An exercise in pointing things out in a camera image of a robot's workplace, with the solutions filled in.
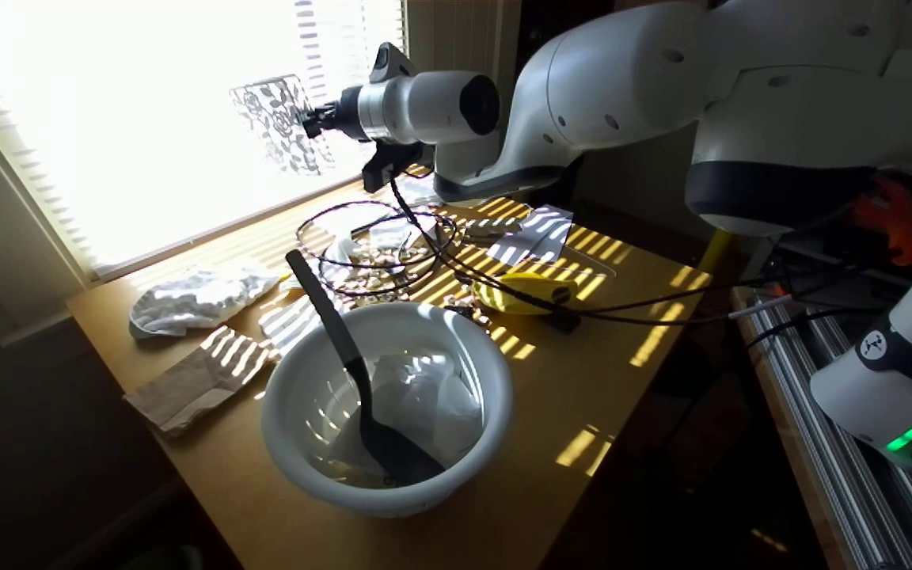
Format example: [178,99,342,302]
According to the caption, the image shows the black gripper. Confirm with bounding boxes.
[299,87,365,139]

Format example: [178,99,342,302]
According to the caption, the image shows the black cable loop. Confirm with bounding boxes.
[291,172,912,331]

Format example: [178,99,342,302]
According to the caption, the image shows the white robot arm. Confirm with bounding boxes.
[302,0,912,468]

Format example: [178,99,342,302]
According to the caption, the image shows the white window blinds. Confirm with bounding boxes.
[0,0,404,276]

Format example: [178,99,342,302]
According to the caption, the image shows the striped grey cloth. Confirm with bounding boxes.
[486,206,572,267]

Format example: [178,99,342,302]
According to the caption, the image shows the white crumpled cloth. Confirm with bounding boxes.
[131,267,275,339]

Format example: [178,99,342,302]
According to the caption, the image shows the yellow tape measure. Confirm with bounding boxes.
[475,268,572,318]

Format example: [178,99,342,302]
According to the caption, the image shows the white plastic bowl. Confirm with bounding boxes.
[264,303,513,519]

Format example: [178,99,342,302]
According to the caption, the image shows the white paper in bowl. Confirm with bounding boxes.
[371,352,482,463]

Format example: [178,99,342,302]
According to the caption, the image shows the brown paper napkin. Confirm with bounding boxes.
[123,325,272,438]

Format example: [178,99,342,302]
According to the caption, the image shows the black plastic spatula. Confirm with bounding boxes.
[286,249,444,485]

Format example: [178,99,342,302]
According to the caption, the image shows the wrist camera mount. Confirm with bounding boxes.
[360,42,425,194]

